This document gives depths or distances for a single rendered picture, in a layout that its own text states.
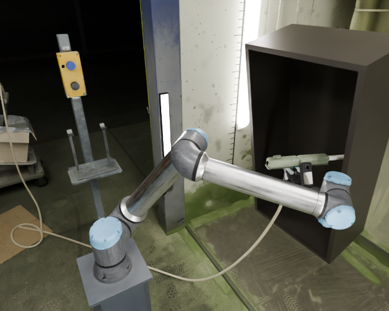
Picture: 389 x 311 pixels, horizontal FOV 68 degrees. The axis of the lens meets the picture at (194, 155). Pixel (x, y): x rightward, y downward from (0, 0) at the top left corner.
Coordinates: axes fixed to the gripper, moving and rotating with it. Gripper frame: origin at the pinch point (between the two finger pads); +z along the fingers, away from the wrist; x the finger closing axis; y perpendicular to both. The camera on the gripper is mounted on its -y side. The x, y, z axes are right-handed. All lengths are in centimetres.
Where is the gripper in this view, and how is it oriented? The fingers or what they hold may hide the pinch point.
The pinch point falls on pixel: (289, 165)
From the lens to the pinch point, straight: 148.0
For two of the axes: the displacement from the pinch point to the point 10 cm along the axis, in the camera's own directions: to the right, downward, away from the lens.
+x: 9.8, -1.0, 1.8
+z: -2.0, -5.0, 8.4
